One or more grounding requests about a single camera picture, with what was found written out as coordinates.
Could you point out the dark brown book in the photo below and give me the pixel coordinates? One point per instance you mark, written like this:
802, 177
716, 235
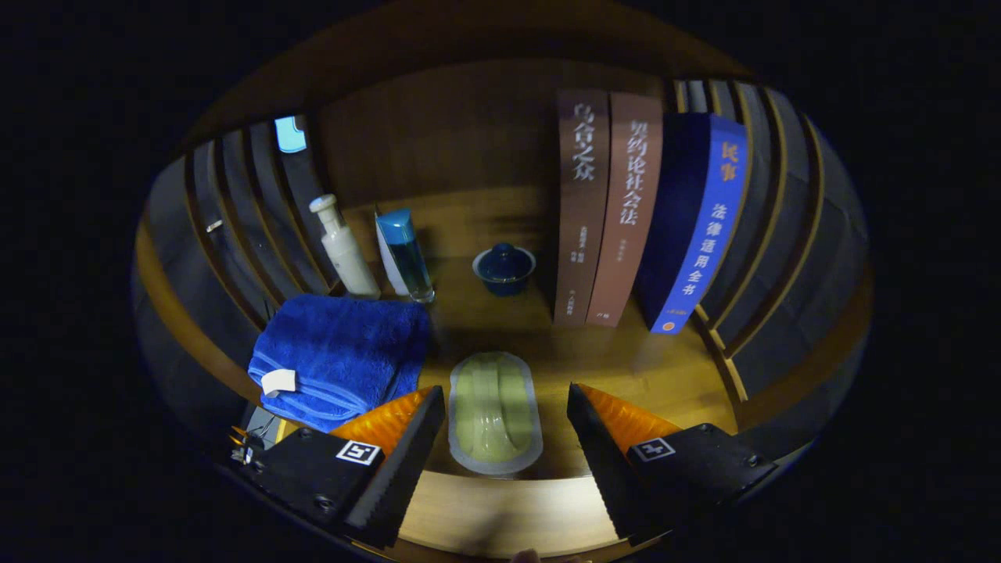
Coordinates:
580, 211

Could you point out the white pump bottle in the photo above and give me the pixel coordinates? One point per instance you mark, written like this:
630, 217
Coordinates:
348, 258

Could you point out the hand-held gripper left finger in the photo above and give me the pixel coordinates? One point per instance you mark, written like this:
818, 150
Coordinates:
403, 469

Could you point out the black box with orange plugs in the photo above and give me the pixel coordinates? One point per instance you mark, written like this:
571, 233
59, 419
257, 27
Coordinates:
258, 434

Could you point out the reddish brown book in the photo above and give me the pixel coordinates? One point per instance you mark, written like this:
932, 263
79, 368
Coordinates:
629, 211

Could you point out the wooden cabinet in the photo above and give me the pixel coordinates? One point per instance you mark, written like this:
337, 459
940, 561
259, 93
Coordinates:
469, 117

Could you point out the wooden drawer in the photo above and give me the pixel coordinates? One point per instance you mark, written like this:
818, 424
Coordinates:
508, 516

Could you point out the blue folded towel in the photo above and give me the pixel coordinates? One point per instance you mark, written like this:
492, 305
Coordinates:
336, 352

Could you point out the teal capped bottle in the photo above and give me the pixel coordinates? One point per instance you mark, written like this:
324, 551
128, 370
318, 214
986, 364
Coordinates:
408, 262

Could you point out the dark blue lidded teacup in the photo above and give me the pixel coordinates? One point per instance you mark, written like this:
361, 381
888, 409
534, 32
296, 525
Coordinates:
504, 270

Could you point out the wooden countertop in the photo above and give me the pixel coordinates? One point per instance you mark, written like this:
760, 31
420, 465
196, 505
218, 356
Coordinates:
626, 367

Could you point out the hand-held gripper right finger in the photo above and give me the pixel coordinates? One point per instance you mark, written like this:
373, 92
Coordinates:
606, 469

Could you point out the blue book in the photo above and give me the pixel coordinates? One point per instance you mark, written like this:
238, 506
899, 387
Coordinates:
708, 227

